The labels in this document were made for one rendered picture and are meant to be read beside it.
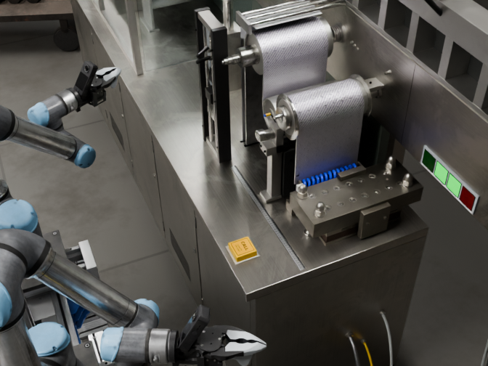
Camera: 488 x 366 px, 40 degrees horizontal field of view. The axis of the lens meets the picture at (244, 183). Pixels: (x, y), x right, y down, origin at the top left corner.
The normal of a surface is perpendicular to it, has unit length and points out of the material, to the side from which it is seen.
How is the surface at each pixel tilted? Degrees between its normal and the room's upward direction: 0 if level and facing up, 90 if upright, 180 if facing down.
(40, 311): 0
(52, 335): 7
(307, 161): 90
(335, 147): 90
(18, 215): 7
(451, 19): 90
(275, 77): 92
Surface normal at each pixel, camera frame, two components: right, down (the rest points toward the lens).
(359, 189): -0.01, -0.74
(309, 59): 0.41, 0.63
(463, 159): -0.91, 0.29
